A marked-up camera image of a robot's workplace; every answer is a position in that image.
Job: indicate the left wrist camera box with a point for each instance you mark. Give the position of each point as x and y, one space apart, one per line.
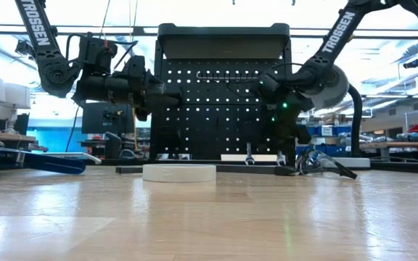
136 72

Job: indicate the black background box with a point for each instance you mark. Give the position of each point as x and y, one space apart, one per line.
21 125

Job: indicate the wooden workbench with clutter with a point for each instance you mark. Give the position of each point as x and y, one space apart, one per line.
6 137

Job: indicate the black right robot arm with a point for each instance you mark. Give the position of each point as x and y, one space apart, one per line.
339 29

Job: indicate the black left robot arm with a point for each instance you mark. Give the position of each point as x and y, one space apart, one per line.
35 25

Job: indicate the black ceiling camera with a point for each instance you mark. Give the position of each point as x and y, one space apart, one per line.
411 64

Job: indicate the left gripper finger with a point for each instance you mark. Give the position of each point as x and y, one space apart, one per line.
171 100

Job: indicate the black computer monitor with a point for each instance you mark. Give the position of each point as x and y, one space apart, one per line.
96 119

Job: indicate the black aluminium table frame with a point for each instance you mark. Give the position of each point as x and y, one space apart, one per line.
405 166

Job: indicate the white masking tape roll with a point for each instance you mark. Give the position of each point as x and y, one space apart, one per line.
180 173

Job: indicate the black office chair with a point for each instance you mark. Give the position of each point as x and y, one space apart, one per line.
112 145

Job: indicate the black peg board cart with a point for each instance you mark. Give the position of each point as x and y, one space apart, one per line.
212 114

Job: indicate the white gooseneck desk lamp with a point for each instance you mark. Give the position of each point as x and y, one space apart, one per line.
336 94

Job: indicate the silver combination wrench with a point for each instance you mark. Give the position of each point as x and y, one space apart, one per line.
249 157
281 160

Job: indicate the black ceiling fixture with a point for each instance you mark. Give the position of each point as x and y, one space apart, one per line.
22 48

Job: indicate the wooden workbench with tools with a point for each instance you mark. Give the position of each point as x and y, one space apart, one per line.
405 145

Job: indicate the blue storage bin row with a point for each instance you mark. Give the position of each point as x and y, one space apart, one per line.
325 130
334 150

